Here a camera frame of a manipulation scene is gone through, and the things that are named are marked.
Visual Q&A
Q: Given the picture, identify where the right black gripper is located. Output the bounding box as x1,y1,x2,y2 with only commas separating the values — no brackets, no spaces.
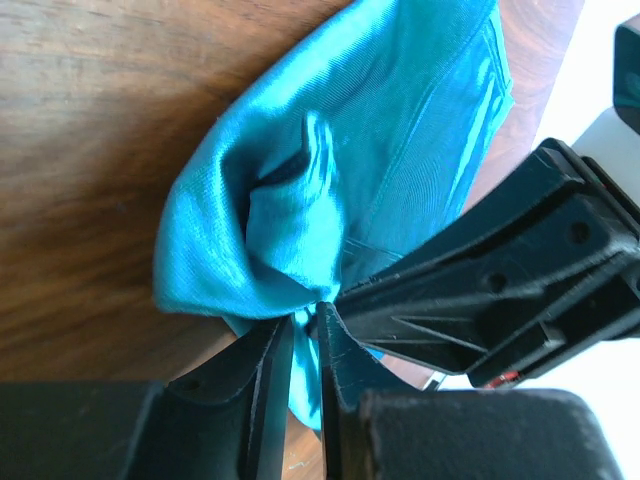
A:
564,149,639,345

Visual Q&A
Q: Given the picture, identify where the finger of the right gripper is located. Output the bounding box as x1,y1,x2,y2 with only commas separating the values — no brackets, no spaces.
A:
335,279,639,388
336,139,600,325

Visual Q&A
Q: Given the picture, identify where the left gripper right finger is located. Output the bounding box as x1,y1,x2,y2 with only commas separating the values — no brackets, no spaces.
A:
317,303,622,479

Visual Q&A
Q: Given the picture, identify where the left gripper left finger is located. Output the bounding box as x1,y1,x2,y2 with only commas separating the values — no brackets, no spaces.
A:
1,317,293,479

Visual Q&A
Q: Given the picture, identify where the teal cloth napkin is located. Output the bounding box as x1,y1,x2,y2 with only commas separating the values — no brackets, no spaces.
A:
153,1,513,430

